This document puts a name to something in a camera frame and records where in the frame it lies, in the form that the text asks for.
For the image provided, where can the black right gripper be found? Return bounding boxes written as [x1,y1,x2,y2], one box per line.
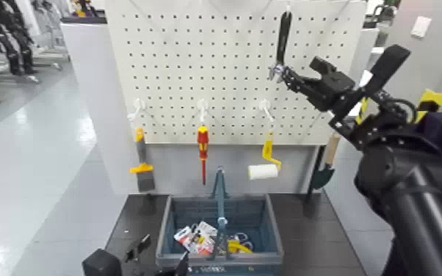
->
[280,55,361,117]

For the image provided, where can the red yellow screwdriver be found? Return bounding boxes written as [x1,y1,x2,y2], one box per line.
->
[196,125,210,186]

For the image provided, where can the yellow handled white paint roller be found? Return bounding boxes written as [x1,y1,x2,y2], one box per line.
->
[247,132,283,181]

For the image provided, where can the black adjustable wrench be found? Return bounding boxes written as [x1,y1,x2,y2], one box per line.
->
[269,10,293,84]

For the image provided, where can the green trowel wooden handle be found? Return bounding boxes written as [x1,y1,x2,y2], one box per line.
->
[307,132,341,191]

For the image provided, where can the yellow black hazard strip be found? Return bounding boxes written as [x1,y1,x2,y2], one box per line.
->
[355,96,371,125]
[413,89,442,124]

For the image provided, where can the teal plastic crate grey rim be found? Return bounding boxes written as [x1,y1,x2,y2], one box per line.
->
[155,193,285,275]

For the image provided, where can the white wall switch plate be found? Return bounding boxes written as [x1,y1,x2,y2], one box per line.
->
[410,15,432,39]

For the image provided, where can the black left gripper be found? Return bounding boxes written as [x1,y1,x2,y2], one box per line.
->
[81,233,190,276]

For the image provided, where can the white perforated pegboard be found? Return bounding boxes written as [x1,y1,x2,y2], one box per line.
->
[103,0,368,147]

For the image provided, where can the grey handled scissors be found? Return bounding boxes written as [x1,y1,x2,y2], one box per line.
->
[230,232,255,251]

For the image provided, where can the yellow handled putty scraper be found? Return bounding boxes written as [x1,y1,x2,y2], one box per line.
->
[129,126,156,193]

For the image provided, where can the black humanoid robot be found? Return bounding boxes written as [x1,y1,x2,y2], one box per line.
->
[0,0,37,76]

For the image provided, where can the dark equipment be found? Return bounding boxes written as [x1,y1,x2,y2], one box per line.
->
[363,0,402,30]

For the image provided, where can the yellow curved tool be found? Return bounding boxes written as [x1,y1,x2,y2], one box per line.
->
[226,239,253,255]

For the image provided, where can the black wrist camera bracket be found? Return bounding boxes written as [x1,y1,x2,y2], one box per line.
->
[363,43,412,97]

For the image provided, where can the red white small package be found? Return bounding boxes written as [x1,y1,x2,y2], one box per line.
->
[173,225,195,247]

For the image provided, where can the orange white small package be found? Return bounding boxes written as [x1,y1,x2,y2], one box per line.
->
[194,236,216,256]

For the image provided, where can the yellow black machine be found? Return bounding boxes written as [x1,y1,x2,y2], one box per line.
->
[68,0,101,18]

